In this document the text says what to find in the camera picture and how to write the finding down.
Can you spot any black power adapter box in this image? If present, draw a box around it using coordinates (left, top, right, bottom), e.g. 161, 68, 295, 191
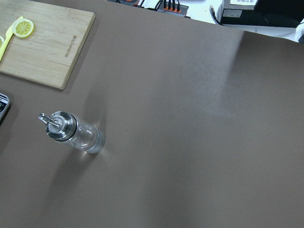
220, 0, 303, 28

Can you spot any lemon slice middle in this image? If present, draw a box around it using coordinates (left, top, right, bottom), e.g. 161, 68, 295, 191
0, 36, 4, 47

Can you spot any glass sauce bottle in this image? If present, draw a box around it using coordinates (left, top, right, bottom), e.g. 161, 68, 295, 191
38, 111, 105, 153

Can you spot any lemon slice on board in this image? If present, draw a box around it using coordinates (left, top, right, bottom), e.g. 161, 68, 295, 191
12, 18, 35, 38

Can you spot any yellow plastic knife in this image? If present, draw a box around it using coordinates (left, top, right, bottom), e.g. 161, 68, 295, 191
0, 16, 24, 60

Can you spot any digital kitchen scale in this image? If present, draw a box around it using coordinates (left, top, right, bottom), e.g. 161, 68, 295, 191
0, 93, 10, 123

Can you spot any bamboo cutting board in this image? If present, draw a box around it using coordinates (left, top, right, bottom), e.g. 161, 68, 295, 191
0, 0, 95, 90

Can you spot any black monitor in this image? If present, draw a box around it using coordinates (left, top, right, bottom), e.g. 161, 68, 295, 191
254, 0, 304, 23

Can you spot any black usb hub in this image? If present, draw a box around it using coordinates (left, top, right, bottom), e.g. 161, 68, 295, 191
153, 0, 189, 17

